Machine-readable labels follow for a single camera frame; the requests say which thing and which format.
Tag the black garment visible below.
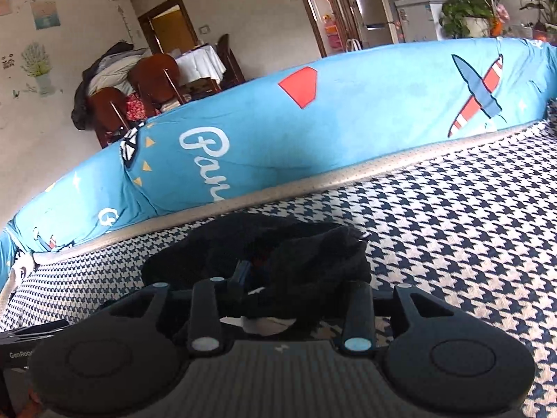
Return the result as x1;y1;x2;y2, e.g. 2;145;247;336
141;212;371;340

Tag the houndstooth sofa seat cover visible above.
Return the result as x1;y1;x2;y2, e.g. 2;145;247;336
0;118;557;418

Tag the dark jacket pile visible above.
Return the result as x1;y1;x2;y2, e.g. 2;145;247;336
71;41;150;130

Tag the dining table white cloth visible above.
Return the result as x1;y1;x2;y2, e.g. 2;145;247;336
175;44;226;85

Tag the white chest freezer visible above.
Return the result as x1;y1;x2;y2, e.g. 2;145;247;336
395;0;447;42

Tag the silver refrigerator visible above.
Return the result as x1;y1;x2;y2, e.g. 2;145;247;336
343;0;438;49

